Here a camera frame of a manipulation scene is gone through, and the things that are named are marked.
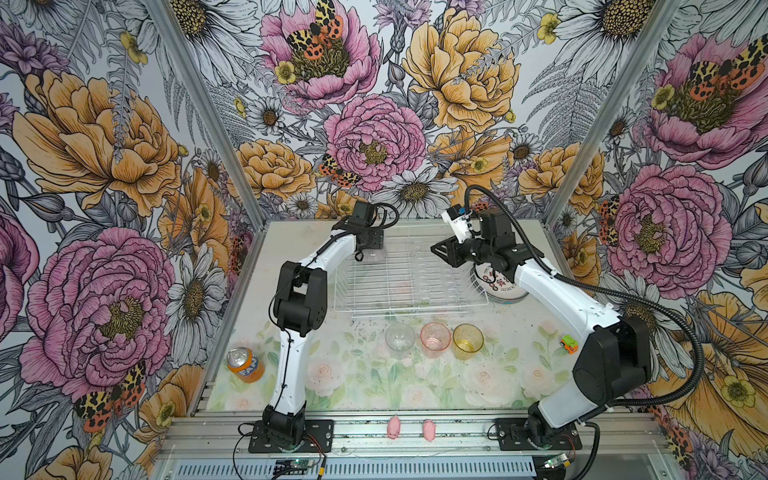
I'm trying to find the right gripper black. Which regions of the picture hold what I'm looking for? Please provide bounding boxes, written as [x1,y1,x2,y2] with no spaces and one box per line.
[431,234,496,267]

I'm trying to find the striped grey bowl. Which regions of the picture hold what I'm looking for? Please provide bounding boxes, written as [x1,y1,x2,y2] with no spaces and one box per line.
[361,248,388,264]

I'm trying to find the yellow glass cup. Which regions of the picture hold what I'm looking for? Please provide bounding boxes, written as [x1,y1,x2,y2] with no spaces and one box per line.
[452,323,484,361]

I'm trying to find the pink glass cup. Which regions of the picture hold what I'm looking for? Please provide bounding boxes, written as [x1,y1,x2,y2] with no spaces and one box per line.
[419,322,452,359]

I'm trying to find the clear glass cup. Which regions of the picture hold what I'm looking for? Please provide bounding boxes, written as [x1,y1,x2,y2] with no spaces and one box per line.
[385,323,416,358]

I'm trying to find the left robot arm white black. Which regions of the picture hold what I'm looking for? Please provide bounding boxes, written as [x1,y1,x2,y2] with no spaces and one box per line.
[262,201,399,450]

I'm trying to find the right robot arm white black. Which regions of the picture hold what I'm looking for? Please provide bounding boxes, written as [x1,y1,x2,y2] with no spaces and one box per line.
[430,205,652,448]

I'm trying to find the small orange green toy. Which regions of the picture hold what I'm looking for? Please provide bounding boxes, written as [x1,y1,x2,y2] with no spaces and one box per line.
[560,335,579,355]

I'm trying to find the orange soda bottle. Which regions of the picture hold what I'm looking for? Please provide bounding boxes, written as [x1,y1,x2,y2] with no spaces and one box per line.
[226,346,265,384]

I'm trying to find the right pink clip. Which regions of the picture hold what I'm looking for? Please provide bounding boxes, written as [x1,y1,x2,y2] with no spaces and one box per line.
[422,419,436,442]

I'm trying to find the pink clip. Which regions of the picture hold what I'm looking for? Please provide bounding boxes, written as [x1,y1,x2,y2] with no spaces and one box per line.
[422,419,436,442]
[386,415,401,440]

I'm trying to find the left pink clip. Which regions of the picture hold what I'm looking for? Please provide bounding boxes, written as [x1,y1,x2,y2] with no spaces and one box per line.
[386,415,401,440]

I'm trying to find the right circuit board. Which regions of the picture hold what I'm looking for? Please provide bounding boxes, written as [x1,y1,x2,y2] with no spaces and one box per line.
[542,453,571,469]

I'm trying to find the green circuit board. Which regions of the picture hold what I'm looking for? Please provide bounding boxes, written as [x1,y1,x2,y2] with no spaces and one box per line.
[272,459,320,477]

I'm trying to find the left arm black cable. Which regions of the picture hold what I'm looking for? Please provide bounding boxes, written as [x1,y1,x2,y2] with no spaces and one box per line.
[266,202,401,421]

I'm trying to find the white wire dish rack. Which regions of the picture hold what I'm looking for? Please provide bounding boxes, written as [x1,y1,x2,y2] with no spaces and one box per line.
[330,225,489,318]

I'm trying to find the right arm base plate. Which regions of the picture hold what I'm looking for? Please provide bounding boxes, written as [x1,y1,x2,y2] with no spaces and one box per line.
[489,418,583,452]

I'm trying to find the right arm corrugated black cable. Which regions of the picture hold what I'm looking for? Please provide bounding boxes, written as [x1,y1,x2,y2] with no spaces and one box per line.
[463,184,706,480]

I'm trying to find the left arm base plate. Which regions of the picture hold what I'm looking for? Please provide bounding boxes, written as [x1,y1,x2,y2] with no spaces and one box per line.
[247,420,335,454]

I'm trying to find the aluminium front rail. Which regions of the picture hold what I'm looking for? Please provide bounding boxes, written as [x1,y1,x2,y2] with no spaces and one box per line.
[150,410,686,479]

